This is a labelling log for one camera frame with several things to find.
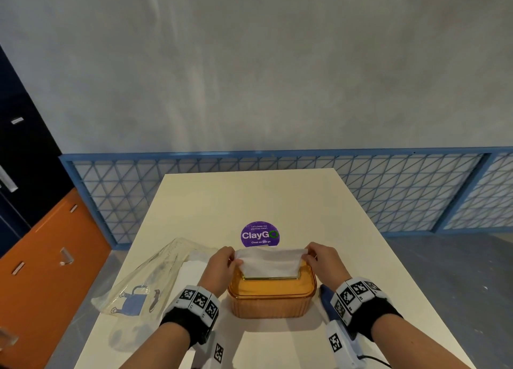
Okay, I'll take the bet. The person's left hand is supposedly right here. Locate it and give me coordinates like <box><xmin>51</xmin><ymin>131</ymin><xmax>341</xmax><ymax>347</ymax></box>
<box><xmin>197</xmin><ymin>246</ymin><xmax>244</xmax><ymax>298</ymax></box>

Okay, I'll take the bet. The person's right hand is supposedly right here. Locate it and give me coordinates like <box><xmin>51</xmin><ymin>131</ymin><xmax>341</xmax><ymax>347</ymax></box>
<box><xmin>302</xmin><ymin>242</ymin><xmax>352</xmax><ymax>292</ymax></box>

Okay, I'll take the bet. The blue cleaning cloth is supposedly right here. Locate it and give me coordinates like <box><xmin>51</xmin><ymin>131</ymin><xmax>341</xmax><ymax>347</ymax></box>
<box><xmin>319</xmin><ymin>284</ymin><xmax>341</xmax><ymax>325</ymax></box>

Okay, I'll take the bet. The white tissue bundle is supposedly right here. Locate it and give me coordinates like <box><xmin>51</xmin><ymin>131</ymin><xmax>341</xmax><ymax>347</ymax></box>
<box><xmin>234</xmin><ymin>246</ymin><xmax>309</xmax><ymax>280</ymax></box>

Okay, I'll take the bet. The orange slotted lid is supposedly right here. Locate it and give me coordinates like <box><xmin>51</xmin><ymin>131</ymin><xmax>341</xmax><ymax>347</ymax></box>
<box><xmin>227</xmin><ymin>259</ymin><xmax>318</xmax><ymax>301</ymax></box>

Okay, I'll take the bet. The orange transparent tissue box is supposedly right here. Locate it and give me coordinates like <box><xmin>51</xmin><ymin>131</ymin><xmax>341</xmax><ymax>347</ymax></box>
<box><xmin>227</xmin><ymin>292</ymin><xmax>318</xmax><ymax>319</ymax></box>

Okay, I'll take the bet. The cat print tissue pack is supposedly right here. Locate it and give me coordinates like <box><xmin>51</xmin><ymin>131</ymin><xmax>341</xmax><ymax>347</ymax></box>
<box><xmin>91</xmin><ymin>238</ymin><xmax>219</xmax><ymax>351</ymax></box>

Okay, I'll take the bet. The person's left forearm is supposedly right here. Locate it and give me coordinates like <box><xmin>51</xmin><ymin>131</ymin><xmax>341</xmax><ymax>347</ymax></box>
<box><xmin>120</xmin><ymin>323</ymin><xmax>191</xmax><ymax>369</ymax></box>

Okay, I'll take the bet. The person's right forearm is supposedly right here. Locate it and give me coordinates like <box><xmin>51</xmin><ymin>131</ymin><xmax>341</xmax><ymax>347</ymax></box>
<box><xmin>370</xmin><ymin>312</ymin><xmax>472</xmax><ymax>369</ymax></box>

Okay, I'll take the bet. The black wristband with marker tags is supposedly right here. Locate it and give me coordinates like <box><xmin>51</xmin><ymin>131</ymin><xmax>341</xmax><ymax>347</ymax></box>
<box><xmin>330</xmin><ymin>276</ymin><xmax>403</xmax><ymax>341</ymax></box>
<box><xmin>159</xmin><ymin>285</ymin><xmax>220</xmax><ymax>348</ymax></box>

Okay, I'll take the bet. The round purple sticker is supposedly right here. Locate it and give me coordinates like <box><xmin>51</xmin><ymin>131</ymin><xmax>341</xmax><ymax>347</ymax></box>
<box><xmin>240</xmin><ymin>221</ymin><xmax>281</xmax><ymax>248</ymax></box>

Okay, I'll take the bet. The orange locker cabinet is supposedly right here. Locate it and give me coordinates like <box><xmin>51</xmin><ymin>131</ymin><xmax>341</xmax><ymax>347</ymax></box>
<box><xmin>0</xmin><ymin>187</ymin><xmax>112</xmax><ymax>369</ymax></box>

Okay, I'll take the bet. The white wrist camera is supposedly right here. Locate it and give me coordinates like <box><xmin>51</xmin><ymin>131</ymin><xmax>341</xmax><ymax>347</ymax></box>
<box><xmin>198</xmin><ymin>331</ymin><xmax>226</xmax><ymax>369</ymax></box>
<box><xmin>325</xmin><ymin>320</ymin><xmax>366</xmax><ymax>369</ymax></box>

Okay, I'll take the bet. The black camera cable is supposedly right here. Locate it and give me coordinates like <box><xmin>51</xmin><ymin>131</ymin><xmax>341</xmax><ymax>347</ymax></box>
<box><xmin>359</xmin><ymin>354</ymin><xmax>392</xmax><ymax>368</ymax></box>

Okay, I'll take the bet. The silver bar locker handle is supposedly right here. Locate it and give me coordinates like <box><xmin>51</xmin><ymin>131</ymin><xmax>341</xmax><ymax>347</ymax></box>
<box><xmin>0</xmin><ymin>164</ymin><xmax>19</xmax><ymax>193</ymax></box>

